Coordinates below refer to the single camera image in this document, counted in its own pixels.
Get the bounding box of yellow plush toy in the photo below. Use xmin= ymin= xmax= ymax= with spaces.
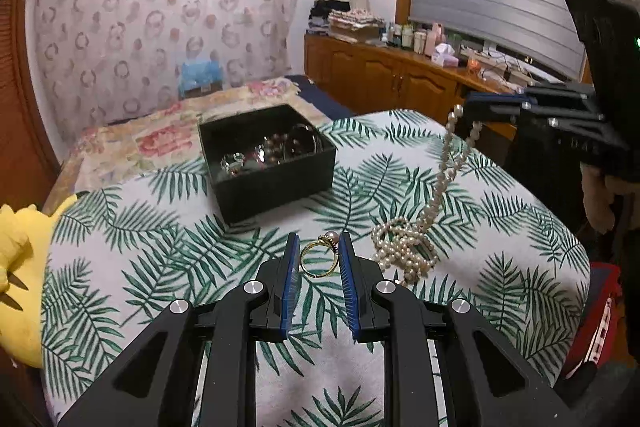
xmin=0 ymin=202 xmax=79 ymax=369

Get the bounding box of pink tissue box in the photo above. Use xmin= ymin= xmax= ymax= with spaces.
xmin=430 ymin=44 xmax=460 ymax=68

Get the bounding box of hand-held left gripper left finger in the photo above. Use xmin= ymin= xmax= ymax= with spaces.
xmin=57 ymin=232 xmax=302 ymax=427

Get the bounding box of brown wooden bead bracelet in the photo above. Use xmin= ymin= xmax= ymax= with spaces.
xmin=259 ymin=132 xmax=288 ymax=164

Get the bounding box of stack of folded clothes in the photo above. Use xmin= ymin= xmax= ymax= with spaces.
xmin=307 ymin=0 xmax=386 ymax=43

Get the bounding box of person's right hand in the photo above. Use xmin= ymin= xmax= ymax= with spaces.
xmin=582 ymin=165 xmax=627 ymax=230

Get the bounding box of red bag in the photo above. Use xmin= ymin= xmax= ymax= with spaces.
xmin=564 ymin=263 xmax=622 ymax=369

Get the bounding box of black box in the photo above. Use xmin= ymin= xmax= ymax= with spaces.
xmin=197 ymin=103 xmax=337 ymax=225

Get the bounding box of gold pearl ring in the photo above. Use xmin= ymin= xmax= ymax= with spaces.
xmin=298 ymin=230 xmax=341 ymax=278

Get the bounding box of white pearl necklace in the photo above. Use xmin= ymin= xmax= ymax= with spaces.
xmin=370 ymin=104 xmax=484 ymax=286

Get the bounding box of row of cosmetic bottles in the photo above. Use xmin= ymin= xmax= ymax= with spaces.
xmin=384 ymin=21 xmax=442 ymax=56

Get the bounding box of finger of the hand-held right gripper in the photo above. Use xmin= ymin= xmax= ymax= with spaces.
xmin=521 ymin=82 xmax=599 ymax=108
xmin=461 ymin=92 xmax=622 ymax=148

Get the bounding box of blue plastic bag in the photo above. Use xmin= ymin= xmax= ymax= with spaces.
xmin=178 ymin=59 xmax=224 ymax=90

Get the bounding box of wooden louvre wardrobe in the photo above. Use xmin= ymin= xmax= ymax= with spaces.
xmin=0 ymin=0 xmax=62 ymax=188

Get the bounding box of wooden cabinet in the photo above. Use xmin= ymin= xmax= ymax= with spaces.
xmin=303 ymin=32 xmax=522 ymax=141

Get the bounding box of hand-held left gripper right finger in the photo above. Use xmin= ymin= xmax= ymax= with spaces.
xmin=337 ymin=237 xmax=583 ymax=427

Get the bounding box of navy blue sheet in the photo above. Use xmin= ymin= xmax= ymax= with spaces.
xmin=284 ymin=74 xmax=357 ymax=121

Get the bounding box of ring pattern curtain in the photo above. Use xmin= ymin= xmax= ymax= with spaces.
xmin=27 ymin=0 xmax=301 ymax=144

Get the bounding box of floral bedspread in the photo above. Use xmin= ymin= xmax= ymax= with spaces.
xmin=42 ymin=76 xmax=332 ymax=214

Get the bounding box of pale green jade bangle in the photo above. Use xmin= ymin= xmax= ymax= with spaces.
xmin=285 ymin=122 xmax=322 ymax=156

